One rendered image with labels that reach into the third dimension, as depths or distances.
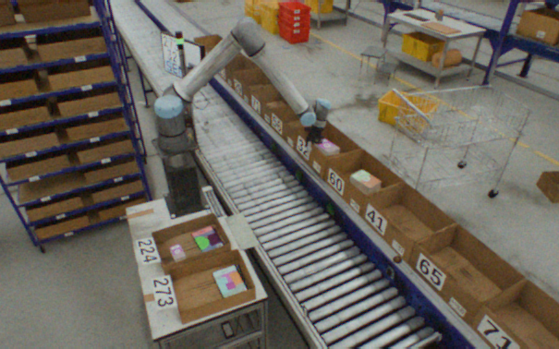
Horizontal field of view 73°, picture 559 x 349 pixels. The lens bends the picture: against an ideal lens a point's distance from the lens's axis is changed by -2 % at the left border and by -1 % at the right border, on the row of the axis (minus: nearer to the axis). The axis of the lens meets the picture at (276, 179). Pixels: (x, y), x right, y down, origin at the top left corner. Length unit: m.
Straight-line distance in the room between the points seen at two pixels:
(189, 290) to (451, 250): 1.39
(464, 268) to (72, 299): 2.65
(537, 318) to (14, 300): 3.30
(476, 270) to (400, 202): 0.58
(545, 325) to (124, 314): 2.52
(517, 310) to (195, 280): 1.56
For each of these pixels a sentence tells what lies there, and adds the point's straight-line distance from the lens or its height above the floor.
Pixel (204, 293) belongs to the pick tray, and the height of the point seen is 0.76.
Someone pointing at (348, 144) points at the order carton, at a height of 1.00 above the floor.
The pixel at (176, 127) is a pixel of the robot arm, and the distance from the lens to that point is 2.22.
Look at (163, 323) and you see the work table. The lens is 2.04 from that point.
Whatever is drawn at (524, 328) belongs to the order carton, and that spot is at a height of 0.89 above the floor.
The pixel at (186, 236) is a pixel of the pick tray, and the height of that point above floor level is 0.76.
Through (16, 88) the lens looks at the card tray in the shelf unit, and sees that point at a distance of 3.01.
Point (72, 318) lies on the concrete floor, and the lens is 3.21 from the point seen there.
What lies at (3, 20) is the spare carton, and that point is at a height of 1.77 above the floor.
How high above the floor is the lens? 2.42
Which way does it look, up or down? 38 degrees down
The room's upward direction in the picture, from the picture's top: straight up
